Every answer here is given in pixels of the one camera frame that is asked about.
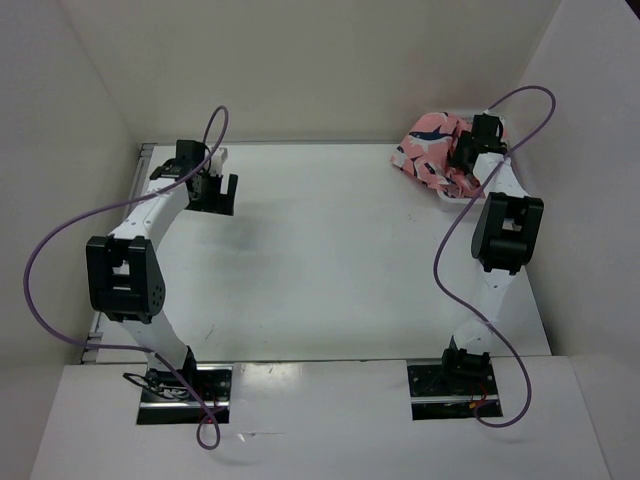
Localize pink shark print shorts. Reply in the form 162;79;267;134
390;112;458;192

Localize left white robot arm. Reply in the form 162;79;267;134
86;140;238;400

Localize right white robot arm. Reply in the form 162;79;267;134
438;113;544;394

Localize white plastic mesh basket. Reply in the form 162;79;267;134
437;106;524;206

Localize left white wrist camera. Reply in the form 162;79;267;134
208;147;228;176

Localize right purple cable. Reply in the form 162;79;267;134
432;85;558;428

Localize purple cable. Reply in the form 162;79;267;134
23;105;232;449
432;85;558;428

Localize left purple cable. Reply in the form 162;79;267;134
23;105;232;449

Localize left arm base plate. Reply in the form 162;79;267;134
123;364;233;426

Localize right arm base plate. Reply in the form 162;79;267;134
407;361;503;421

